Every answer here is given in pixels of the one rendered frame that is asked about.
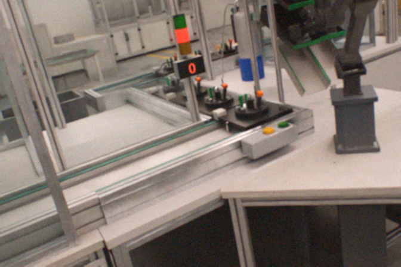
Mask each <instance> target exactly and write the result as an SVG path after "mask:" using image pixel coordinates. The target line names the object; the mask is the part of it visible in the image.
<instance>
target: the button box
mask: <svg viewBox="0 0 401 267"><path fill-rule="evenodd" d="M271 128H274V132H273V133H270V134H265V133H263V131H261V132H258V133H255V134H253V135H251V136H248V137H246V138H244V139H242V140H241V144H242V151H243V154H244V155H246V156H248V157H250V158H252V159H256V158H259V157H261V156H263V155H265V154H267V153H270V152H272V151H274V150H277V149H278V148H280V147H283V146H285V145H288V144H290V143H292V142H294V141H296V140H298V133H297V126H296V125H293V124H291V123H289V126H287V127H285V128H280V127H278V125H275V126H272V127H271Z"/></svg>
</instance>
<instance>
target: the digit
mask: <svg viewBox="0 0 401 267"><path fill-rule="evenodd" d="M185 63H186V69H187V74H188V76H191V75H194V74H198V68H197V64H196V59H194V60H190V61H186V62H185Z"/></svg>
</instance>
